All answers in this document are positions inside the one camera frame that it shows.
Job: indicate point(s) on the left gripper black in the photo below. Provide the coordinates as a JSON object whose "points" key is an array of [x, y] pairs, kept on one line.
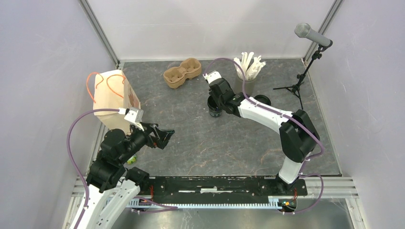
{"points": [[161, 138]]}

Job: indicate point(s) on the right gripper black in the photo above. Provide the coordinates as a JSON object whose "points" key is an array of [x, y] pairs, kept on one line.
{"points": [[213, 94]]}

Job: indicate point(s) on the black coffee cup white lettering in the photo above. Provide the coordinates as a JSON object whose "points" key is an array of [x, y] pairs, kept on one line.
{"points": [[214, 110]]}

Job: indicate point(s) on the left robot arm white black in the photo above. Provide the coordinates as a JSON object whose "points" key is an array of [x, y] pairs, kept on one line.
{"points": [[109, 186]]}

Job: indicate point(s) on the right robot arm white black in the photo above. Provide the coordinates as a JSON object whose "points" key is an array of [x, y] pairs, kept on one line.
{"points": [[297, 133]]}

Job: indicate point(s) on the grey straw holder cup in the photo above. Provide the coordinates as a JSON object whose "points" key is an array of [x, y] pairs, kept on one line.
{"points": [[249, 86]]}

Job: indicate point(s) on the white wrapped straws bundle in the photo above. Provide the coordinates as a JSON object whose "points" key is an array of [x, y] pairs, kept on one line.
{"points": [[248, 66]]}

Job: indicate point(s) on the small green toy box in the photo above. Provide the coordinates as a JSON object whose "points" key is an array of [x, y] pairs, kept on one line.
{"points": [[132, 160]]}

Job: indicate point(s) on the cardboard two-cup carrier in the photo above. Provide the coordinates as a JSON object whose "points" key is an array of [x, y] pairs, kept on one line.
{"points": [[188, 69]]}

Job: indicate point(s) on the grey microphone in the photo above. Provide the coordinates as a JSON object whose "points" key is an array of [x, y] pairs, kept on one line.
{"points": [[304, 30]]}

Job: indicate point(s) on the black microphone tripod stand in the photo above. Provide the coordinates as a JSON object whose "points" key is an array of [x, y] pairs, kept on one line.
{"points": [[295, 88]]}

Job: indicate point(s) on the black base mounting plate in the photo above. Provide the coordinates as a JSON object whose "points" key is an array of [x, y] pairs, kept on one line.
{"points": [[219, 189]]}

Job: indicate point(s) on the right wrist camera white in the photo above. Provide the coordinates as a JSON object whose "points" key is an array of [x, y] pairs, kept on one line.
{"points": [[211, 77]]}

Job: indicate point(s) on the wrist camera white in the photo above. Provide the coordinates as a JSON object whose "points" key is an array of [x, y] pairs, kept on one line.
{"points": [[211, 77], [133, 115]]}

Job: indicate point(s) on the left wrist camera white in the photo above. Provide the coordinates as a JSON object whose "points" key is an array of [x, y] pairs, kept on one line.
{"points": [[133, 115]]}

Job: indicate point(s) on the brown paper bag orange handles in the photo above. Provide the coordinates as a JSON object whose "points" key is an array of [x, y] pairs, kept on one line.
{"points": [[112, 90]]}

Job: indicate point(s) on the white toothed cable rail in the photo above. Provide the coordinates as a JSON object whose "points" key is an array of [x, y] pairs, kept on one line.
{"points": [[272, 203]]}

